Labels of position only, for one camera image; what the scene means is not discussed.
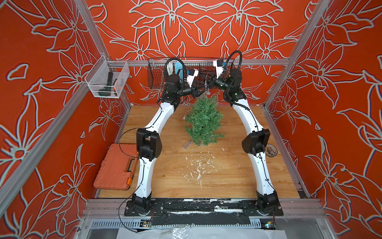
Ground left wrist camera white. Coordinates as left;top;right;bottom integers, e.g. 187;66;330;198
187;69;199;87

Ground clear battery pack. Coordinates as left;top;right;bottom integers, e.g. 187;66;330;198
182;139;193;149

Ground orange plastic tool case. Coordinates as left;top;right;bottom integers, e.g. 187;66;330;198
93;143;138;190

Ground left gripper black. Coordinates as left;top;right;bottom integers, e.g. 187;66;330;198
175;81;208;100

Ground clear plastic wall bin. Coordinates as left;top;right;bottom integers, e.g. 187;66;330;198
85;56;130;99

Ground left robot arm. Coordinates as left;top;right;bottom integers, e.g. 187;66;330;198
131;57;199;215

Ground small green christmas tree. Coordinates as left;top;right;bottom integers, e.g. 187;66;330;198
185;96;224;146

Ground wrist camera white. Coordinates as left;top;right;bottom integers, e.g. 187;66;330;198
187;69;199;87
213;59;226;78

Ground black wire wall basket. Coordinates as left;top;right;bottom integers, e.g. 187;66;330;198
147;57;239;90

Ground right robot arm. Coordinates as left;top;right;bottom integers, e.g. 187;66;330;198
209;50;280;216

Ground dark green tool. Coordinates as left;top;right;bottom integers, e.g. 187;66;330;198
98;71;113;97

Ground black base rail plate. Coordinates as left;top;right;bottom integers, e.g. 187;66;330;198
123;198;284;228

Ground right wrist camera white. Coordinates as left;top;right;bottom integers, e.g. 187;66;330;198
213;59;226;78

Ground small round bowl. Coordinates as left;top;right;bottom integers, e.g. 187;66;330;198
265;144;278;157

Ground white coiled cable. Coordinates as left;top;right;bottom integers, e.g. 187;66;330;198
165;59;175;81

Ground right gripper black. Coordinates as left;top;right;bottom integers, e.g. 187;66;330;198
200;73;233;94

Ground light blue box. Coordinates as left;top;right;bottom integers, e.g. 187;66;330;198
174;61;184;79

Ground clear bulb string lights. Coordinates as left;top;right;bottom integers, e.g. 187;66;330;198
202;73;214;97

